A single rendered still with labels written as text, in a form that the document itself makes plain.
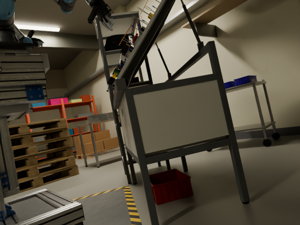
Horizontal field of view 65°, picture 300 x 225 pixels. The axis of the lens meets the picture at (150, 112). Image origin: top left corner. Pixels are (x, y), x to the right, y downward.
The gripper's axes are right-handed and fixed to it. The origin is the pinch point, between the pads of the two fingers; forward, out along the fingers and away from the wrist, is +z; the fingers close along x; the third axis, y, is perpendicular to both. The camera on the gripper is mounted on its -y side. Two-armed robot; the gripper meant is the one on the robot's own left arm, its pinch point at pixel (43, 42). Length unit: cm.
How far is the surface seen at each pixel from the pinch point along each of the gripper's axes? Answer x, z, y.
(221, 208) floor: 165, -22, 137
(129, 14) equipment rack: 62, 67, -33
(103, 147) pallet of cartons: -223, 361, 171
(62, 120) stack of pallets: -106, 114, 82
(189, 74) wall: 56, 303, 11
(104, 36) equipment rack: 7, 93, -26
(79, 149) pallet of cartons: -281, 328, 171
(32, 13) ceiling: -291, 223, -175
